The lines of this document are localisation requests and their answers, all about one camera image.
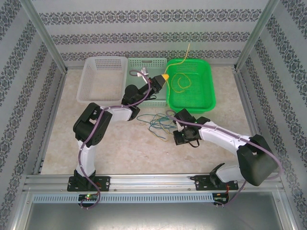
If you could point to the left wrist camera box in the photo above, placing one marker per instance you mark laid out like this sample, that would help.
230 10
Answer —
144 71

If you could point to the aluminium frame post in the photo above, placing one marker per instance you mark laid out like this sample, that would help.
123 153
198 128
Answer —
22 210
286 210
45 36
254 36

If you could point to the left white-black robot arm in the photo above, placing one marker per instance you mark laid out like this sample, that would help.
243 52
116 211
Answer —
85 158

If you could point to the bright green perforated basket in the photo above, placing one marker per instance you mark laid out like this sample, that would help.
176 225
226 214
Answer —
172 105

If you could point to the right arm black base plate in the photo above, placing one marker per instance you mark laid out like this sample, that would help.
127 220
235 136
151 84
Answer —
200 183

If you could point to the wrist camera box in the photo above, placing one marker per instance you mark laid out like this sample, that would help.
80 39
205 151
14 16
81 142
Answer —
178 127
144 71

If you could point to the thin aluminium rail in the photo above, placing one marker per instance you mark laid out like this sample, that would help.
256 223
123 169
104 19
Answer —
223 65

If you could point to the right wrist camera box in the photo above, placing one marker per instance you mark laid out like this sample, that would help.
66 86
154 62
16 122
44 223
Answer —
178 127

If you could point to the slotted aluminium frame rail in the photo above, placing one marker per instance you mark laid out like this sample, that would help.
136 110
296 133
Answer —
50 122
244 95

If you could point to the pale green perforated basket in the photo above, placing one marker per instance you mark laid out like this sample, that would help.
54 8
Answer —
153 104

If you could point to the grey sheet metal panel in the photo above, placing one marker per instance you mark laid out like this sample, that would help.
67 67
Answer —
153 218

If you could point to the wide aluminium mounting rail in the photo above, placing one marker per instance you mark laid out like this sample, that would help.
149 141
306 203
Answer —
153 182

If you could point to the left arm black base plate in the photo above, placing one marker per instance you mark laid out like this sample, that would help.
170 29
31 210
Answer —
105 183

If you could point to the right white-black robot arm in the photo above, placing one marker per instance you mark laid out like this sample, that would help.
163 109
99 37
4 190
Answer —
223 136

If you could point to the white perforated plastic basket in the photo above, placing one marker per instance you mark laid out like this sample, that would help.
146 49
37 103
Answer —
84 97

